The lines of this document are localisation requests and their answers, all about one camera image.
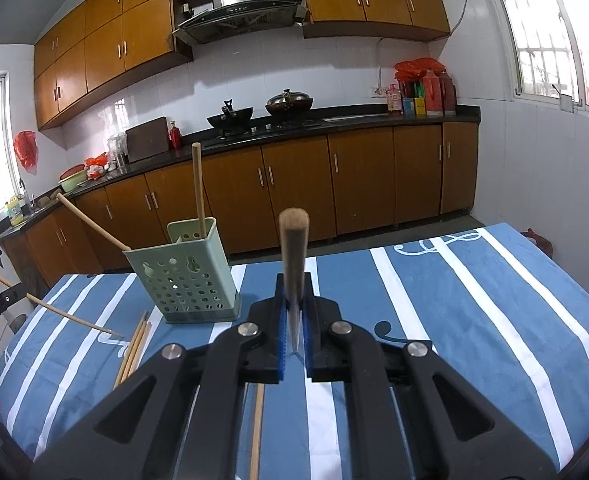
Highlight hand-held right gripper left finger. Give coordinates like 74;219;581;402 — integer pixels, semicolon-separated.
29;274;290;480

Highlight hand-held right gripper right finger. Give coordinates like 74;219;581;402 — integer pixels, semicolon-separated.
301;272;559;480

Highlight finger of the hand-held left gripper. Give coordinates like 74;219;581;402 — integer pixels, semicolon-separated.
0;283;28;312

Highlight green perforated utensil holder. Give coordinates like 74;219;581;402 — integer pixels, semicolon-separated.
123;218;242;325

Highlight yellow dish soap bottle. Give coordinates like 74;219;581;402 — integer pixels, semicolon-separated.
5;194;26;226

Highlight green plastic basin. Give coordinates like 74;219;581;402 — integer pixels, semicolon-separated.
58;164;90;194

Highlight blue striped tablecloth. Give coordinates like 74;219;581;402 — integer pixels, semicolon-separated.
0;222;589;480

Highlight red and white plastic bag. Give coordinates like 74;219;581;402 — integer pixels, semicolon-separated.
84;152;110;181

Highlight wooden base cabinets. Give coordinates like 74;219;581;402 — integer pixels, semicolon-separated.
0;120;480;288

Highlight black gas stove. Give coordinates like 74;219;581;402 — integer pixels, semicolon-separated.
202;116;326;142

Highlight dark wooden cutting board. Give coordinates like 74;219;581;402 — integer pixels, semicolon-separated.
125;116;170;163

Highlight black wok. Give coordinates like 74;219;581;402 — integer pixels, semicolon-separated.
206;100;255;132

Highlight wok with lid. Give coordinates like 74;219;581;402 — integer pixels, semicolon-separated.
265;88;315;117

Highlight colourful boxes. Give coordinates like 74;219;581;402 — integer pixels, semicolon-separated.
402;80;428;117

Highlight red thermos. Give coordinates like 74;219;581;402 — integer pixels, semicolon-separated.
440;72;458;115
424;70;443;116

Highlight black kitchen countertop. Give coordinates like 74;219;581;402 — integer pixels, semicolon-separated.
0;104;482;238

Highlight red plastic bag over bottles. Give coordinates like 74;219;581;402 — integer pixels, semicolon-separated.
394;57;447;81

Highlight steel range hood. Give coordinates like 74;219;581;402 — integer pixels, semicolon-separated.
171;0;309;47

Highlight large barred window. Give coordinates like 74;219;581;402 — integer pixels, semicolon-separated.
497;0;589;122

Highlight red plastic bag on wall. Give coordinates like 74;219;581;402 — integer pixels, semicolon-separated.
13;130;38;171

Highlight long wooden wall cabinets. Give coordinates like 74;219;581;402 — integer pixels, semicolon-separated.
33;0;195;132

